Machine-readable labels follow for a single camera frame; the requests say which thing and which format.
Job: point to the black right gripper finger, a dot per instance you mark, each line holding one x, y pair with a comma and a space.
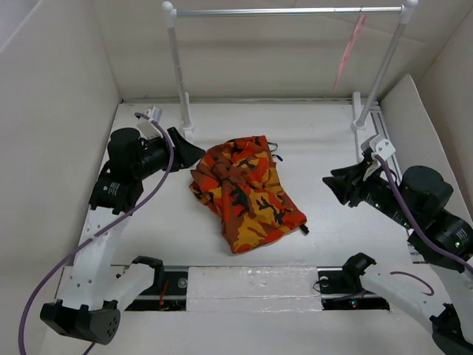
351, 171
344, 190

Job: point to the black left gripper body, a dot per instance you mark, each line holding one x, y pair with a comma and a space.
156, 157

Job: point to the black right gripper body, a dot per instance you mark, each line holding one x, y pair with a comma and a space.
376, 190

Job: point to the orange camouflage trousers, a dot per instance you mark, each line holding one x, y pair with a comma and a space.
238, 181

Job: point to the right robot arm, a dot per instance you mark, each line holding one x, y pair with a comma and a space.
443, 240

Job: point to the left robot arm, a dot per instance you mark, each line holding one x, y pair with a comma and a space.
88, 309

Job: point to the pink clothes hanger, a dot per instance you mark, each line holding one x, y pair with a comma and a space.
348, 49

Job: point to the white clothes rack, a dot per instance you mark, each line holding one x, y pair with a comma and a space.
281, 50

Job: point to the white foam block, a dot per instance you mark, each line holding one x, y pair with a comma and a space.
252, 289

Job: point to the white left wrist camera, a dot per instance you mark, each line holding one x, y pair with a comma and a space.
146, 126

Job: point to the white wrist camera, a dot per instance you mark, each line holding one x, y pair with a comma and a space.
379, 145
146, 126

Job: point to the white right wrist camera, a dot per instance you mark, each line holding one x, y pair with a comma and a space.
379, 145

